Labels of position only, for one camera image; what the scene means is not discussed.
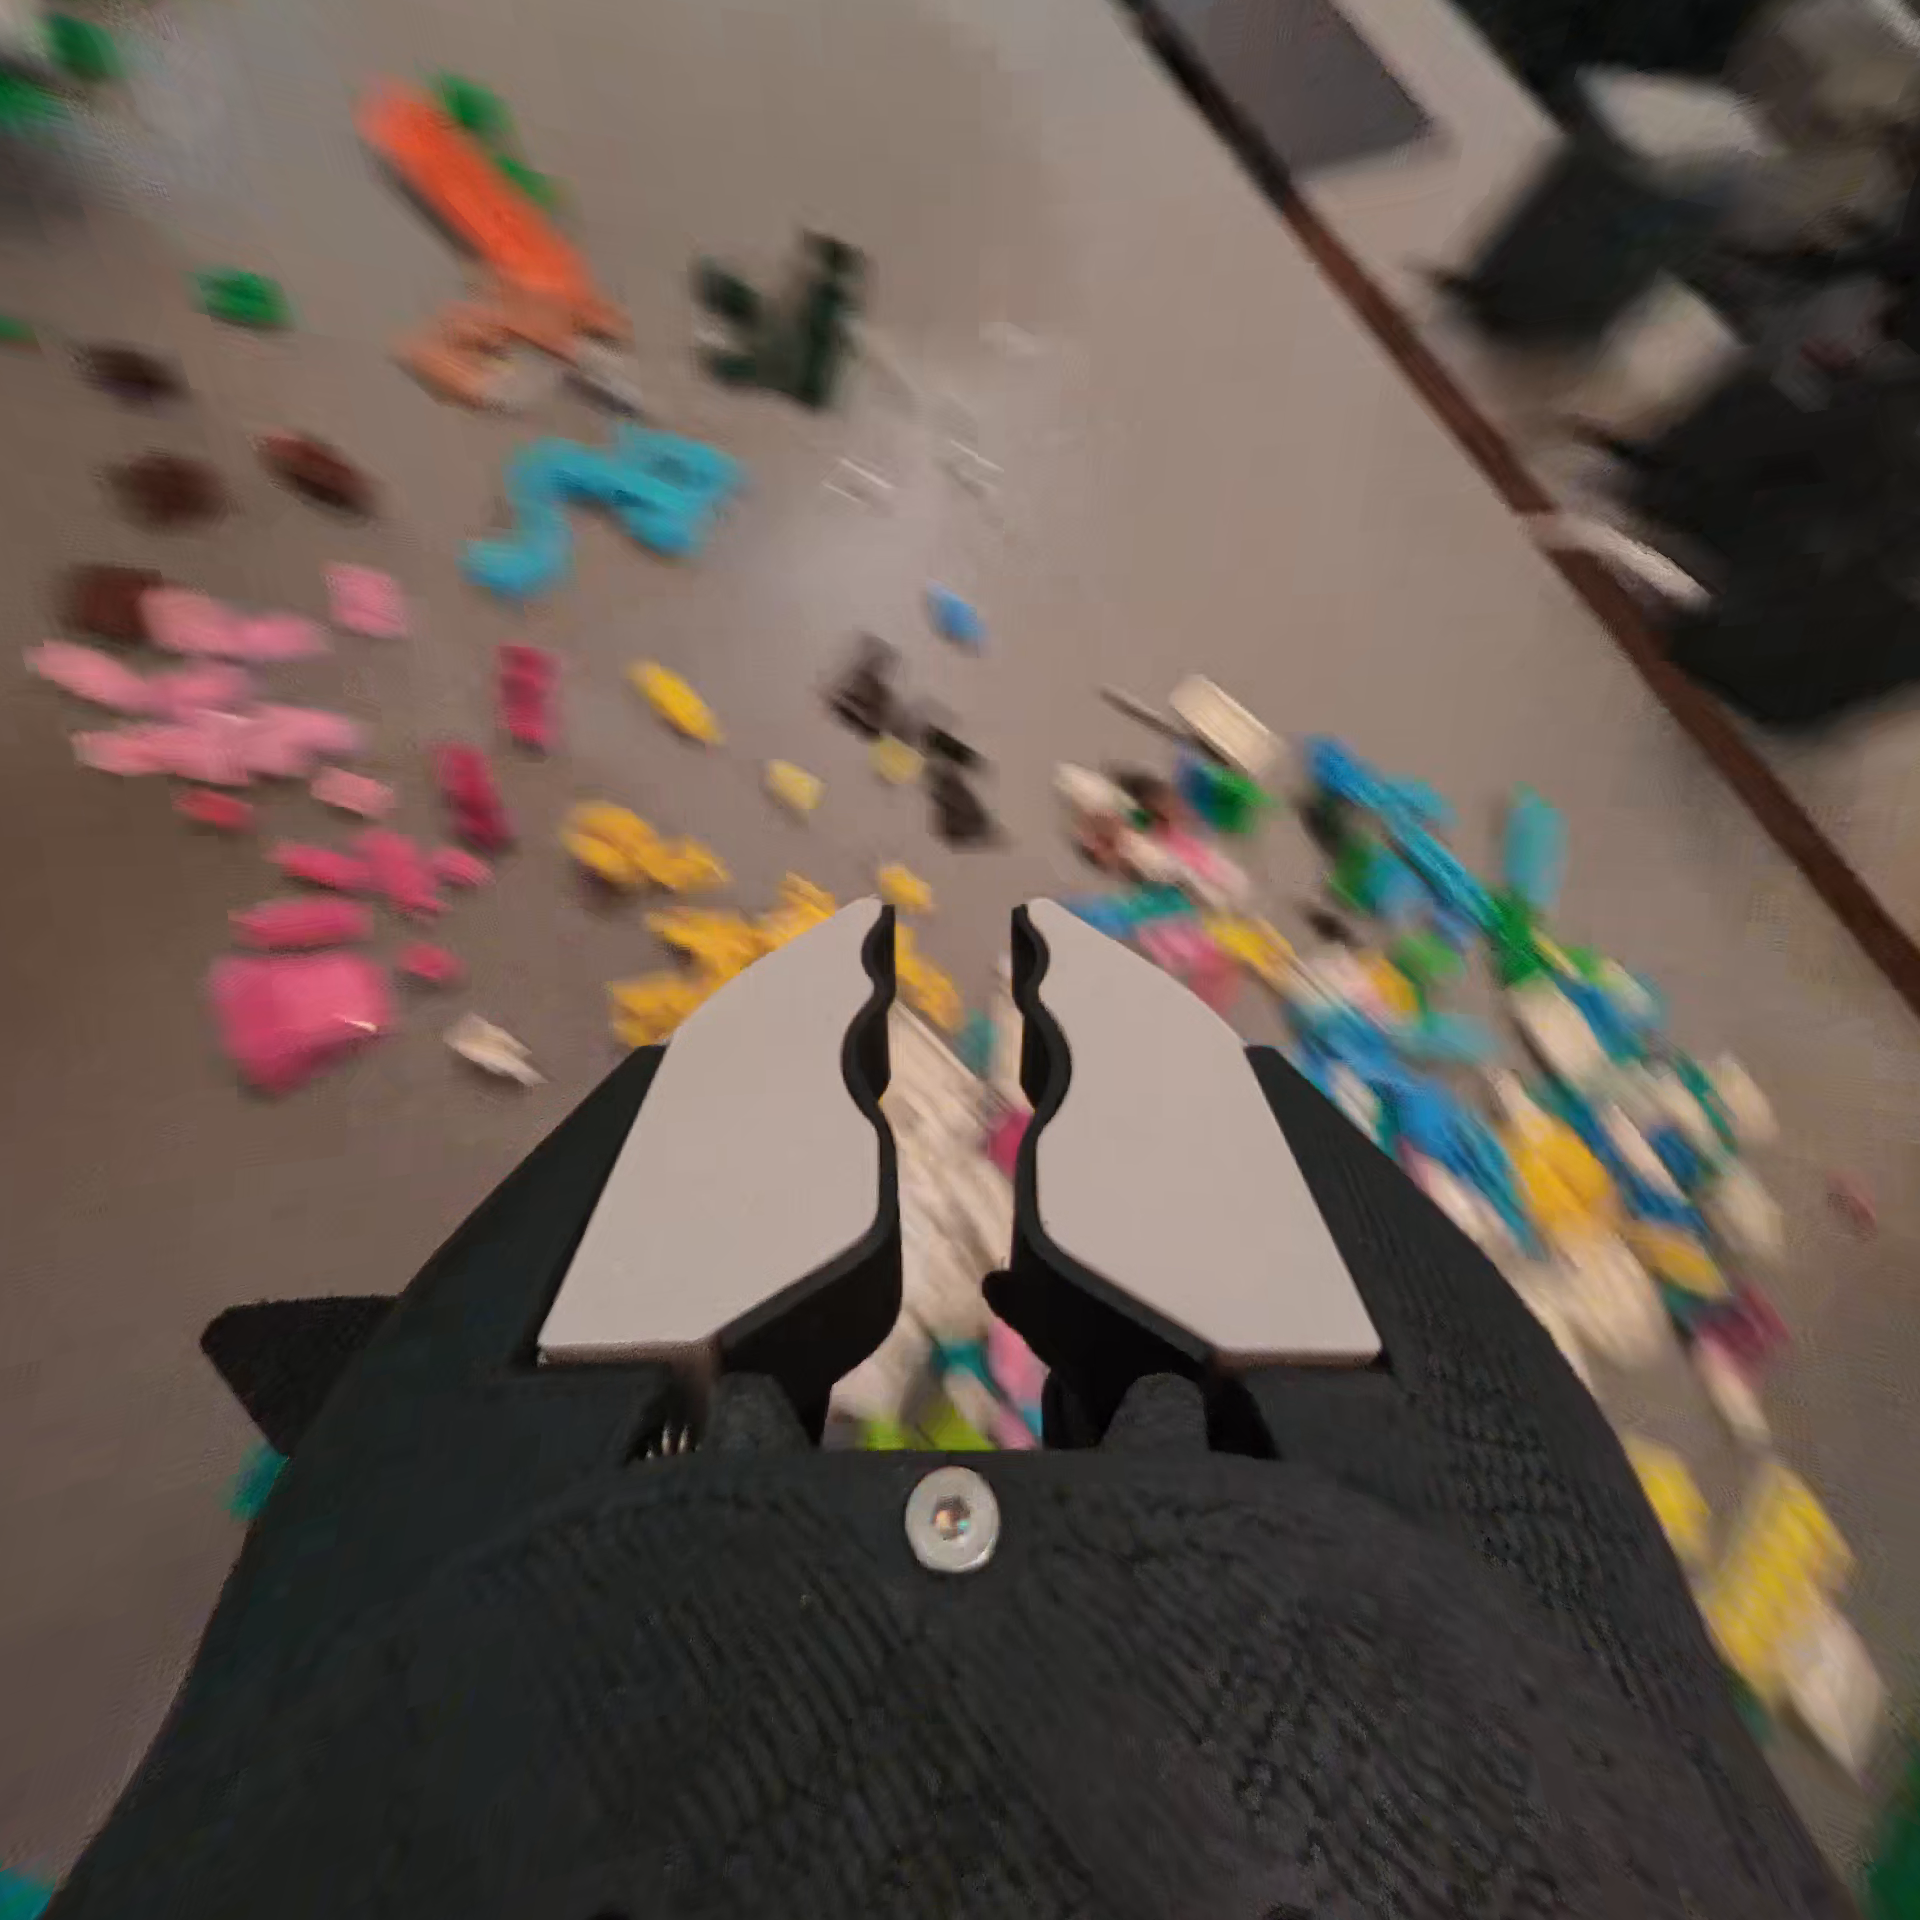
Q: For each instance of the small dark brown lego piece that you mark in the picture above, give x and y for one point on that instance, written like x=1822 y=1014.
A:
x=129 y=376

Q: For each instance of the pile of yellow lego pieces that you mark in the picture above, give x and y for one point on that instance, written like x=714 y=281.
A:
x=676 y=937

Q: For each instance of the pile of pink lego pieces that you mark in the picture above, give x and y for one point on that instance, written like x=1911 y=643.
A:
x=210 y=734

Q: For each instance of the black desk device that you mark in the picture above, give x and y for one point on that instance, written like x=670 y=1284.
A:
x=1800 y=570
x=1621 y=225

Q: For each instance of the long orange lego piece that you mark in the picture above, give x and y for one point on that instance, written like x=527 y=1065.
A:
x=481 y=210

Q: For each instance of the reddish brown lego brick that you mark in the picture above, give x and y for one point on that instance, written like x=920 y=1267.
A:
x=112 y=598

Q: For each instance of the large pink lego piece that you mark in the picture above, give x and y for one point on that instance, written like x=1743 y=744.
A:
x=294 y=1013

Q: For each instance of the pile of mixed-colour lego pieces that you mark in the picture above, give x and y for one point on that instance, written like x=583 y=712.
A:
x=1425 y=1049

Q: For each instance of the magenta lego piece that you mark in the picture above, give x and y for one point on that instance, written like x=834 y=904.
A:
x=525 y=697
x=473 y=796

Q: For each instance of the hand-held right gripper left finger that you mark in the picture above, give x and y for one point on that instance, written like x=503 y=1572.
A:
x=720 y=1171

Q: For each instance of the dark brown lego plate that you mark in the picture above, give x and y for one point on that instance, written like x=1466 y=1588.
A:
x=166 y=486

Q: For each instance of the green round lego piece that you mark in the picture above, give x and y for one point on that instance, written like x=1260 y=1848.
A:
x=240 y=298

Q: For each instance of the small orange lego pieces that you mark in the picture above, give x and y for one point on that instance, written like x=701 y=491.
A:
x=458 y=356

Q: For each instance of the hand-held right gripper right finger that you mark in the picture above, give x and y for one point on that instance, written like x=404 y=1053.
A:
x=1200 y=1184

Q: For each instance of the black lego pieces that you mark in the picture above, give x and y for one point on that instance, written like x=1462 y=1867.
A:
x=869 y=690

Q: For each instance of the brown and pink lego piece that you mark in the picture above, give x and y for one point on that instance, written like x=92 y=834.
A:
x=317 y=474

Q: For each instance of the small blue lego piece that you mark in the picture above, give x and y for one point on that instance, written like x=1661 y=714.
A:
x=957 y=617

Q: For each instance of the light blue curved lego piece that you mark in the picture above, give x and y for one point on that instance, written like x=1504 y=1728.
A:
x=629 y=486

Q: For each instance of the dark green lego pieces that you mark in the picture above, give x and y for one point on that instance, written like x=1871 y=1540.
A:
x=804 y=329

